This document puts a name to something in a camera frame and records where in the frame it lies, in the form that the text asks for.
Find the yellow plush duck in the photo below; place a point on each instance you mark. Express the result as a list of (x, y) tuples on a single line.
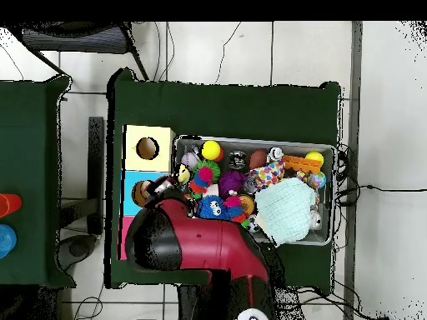
[(183, 173)]

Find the mint green knitted cloth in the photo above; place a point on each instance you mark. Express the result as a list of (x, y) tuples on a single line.
[(285, 210)]

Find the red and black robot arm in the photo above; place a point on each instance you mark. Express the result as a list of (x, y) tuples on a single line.
[(206, 240)]

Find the wooden box with three holes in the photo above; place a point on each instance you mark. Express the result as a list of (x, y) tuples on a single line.
[(146, 163)]

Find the pink blue orange spiky caterpillar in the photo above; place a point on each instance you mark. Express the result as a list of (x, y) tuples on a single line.
[(203, 178)]

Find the blue spiky toy with eyes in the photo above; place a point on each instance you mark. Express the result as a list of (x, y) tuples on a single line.
[(211, 206)]

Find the yellow smooth ball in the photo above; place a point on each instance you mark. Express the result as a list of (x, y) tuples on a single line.
[(210, 150)]

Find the purple spiky ball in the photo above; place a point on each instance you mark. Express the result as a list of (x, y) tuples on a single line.
[(231, 181)]

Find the toy hamburger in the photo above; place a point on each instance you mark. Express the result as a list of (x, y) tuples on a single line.
[(247, 204)]

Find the dark green table cloth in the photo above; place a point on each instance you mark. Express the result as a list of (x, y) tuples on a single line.
[(217, 110)]

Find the brown toy football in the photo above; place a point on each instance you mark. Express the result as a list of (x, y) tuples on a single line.
[(257, 159)]

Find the polka dot cloth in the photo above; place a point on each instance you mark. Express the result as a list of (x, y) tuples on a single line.
[(267, 174)]

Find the dark grey floor object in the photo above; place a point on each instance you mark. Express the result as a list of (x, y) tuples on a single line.
[(78, 248)]

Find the long orange plastic block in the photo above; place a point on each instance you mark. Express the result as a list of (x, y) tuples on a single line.
[(302, 164)]

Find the side table green cloth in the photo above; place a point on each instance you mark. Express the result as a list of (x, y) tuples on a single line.
[(26, 140)]

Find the red plastic cup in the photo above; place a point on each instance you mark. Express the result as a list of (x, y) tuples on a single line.
[(11, 205)]

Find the blue plastic cup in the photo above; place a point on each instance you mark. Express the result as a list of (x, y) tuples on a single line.
[(6, 241)]

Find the black striped chair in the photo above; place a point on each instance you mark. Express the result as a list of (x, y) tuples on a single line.
[(73, 40)]

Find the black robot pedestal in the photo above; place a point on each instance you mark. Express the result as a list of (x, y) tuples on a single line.
[(193, 306)]

